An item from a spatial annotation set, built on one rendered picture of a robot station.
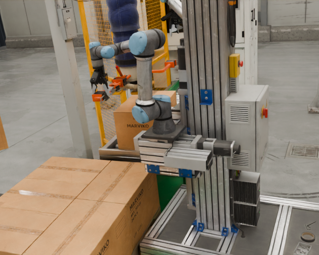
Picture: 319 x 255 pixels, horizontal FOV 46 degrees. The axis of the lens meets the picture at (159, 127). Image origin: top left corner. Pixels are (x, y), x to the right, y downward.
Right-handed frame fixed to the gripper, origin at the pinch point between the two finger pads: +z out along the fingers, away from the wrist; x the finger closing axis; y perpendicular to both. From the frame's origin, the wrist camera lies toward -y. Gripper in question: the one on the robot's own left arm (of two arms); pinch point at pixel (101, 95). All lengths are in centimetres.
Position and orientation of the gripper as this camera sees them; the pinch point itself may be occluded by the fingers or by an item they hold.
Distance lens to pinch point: 253.6
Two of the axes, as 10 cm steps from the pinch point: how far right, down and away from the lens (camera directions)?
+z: 0.9, 9.2, 3.7
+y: 2.7, -3.8, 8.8
